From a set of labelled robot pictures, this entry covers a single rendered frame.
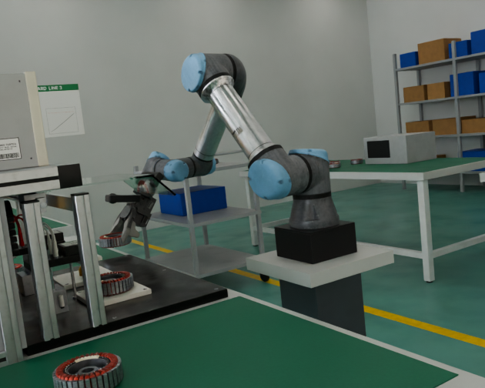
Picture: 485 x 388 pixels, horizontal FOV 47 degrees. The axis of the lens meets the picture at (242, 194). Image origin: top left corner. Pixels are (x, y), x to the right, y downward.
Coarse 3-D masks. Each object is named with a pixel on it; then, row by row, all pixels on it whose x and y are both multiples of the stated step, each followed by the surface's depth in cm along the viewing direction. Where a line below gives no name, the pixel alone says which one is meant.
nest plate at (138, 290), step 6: (132, 288) 140; (138, 288) 139; (144, 288) 138; (78, 294) 139; (84, 294) 139; (120, 294) 135; (126, 294) 135; (132, 294) 135; (138, 294) 135; (144, 294) 136; (84, 300) 134; (108, 300) 131; (114, 300) 132; (120, 300) 133
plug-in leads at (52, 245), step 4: (44, 228) 131; (48, 228) 130; (52, 232) 128; (48, 236) 132; (52, 236) 128; (48, 240) 132; (52, 240) 128; (48, 244) 132; (52, 244) 128; (56, 244) 129; (48, 248) 132; (52, 248) 129; (56, 248) 129; (52, 252) 131; (56, 252) 129; (28, 256) 126; (52, 256) 131; (56, 256) 129; (28, 260) 127
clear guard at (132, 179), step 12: (84, 180) 137; (96, 180) 132; (108, 180) 127; (120, 180) 128; (132, 180) 147; (144, 180) 140; (156, 180) 133; (36, 192) 118; (156, 192) 144; (168, 192) 137
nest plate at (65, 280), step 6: (102, 270) 163; (108, 270) 162; (54, 276) 162; (60, 276) 161; (66, 276) 160; (78, 276) 158; (54, 282) 158; (60, 282) 154; (66, 282) 154; (78, 282) 152; (66, 288) 150
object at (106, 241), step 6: (108, 234) 196; (114, 234) 196; (120, 234) 196; (102, 240) 188; (108, 240) 187; (114, 240) 188; (120, 240) 188; (126, 240) 190; (102, 246) 189; (108, 246) 188; (114, 246) 189
